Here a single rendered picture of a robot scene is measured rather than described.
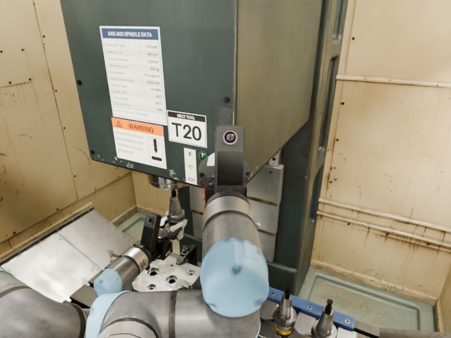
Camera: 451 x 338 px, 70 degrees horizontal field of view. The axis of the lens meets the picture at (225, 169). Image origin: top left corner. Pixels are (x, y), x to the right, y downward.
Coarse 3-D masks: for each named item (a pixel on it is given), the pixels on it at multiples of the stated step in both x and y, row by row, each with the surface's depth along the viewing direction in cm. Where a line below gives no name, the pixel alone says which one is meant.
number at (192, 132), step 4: (184, 124) 69; (188, 124) 68; (192, 124) 68; (196, 124) 67; (200, 124) 67; (184, 128) 69; (188, 128) 69; (192, 128) 68; (196, 128) 68; (200, 128) 67; (184, 132) 70; (188, 132) 69; (192, 132) 69; (196, 132) 68; (200, 132) 68; (184, 136) 70; (188, 136) 70; (192, 136) 69; (196, 136) 69; (200, 136) 68; (184, 140) 71; (188, 140) 70; (192, 140) 70; (196, 140) 69; (200, 140) 69
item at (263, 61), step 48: (96, 0) 67; (144, 0) 62; (192, 0) 58; (240, 0) 55; (288, 0) 76; (96, 48) 72; (192, 48) 61; (240, 48) 58; (288, 48) 83; (96, 96) 78; (192, 96) 65; (240, 96) 62; (288, 96) 91; (96, 144) 85
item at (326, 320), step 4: (324, 308) 84; (324, 312) 83; (332, 312) 83; (320, 316) 85; (324, 316) 83; (328, 316) 83; (332, 316) 83; (320, 320) 85; (324, 320) 84; (328, 320) 83; (332, 320) 84; (320, 324) 85; (324, 324) 84; (328, 324) 83; (332, 324) 84; (316, 328) 87; (320, 328) 85; (324, 328) 84; (328, 328) 84; (332, 328) 84; (320, 332) 85; (324, 332) 84; (328, 332) 84; (332, 332) 85
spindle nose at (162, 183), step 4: (148, 176) 100; (152, 176) 98; (156, 176) 97; (148, 180) 102; (152, 180) 99; (156, 180) 98; (160, 180) 97; (164, 180) 97; (168, 180) 97; (172, 180) 97; (152, 184) 100; (156, 184) 99; (160, 184) 98; (164, 184) 97; (168, 184) 97; (172, 184) 98; (176, 184) 98; (180, 184) 98; (184, 184) 99; (188, 184) 100; (160, 188) 99; (164, 188) 98; (168, 188) 98; (172, 188) 98; (176, 188) 99
